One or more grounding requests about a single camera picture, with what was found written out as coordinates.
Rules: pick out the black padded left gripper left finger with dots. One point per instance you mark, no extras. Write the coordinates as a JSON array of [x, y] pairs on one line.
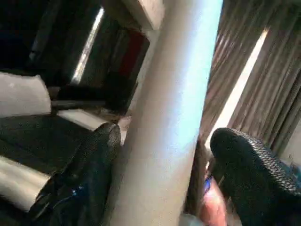
[[82, 183]]

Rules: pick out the white flat board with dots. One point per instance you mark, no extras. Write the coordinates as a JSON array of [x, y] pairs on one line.
[[82, 118]]

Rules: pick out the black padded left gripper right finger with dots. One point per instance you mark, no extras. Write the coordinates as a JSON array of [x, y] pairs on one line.
[[254, 183]]

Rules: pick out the black padded mat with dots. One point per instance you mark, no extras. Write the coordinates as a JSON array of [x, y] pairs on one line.
[[47, 134]]

